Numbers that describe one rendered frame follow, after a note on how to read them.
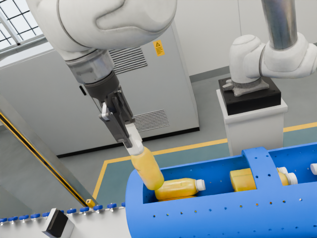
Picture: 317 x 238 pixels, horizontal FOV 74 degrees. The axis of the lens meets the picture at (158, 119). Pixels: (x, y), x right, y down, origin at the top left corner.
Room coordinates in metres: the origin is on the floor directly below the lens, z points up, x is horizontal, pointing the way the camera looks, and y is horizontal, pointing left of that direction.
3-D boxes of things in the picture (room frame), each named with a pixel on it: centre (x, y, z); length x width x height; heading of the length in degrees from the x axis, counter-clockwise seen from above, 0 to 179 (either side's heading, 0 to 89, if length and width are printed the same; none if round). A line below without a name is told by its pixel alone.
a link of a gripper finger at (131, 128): (0.49, 0.08, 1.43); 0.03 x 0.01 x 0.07; 73
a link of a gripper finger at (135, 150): (0.45, 0.10, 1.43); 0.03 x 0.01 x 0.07; 73
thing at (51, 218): (0.62, 0.59, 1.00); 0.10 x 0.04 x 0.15; 163
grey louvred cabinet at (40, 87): (2.50, 0.53, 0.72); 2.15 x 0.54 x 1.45; 73
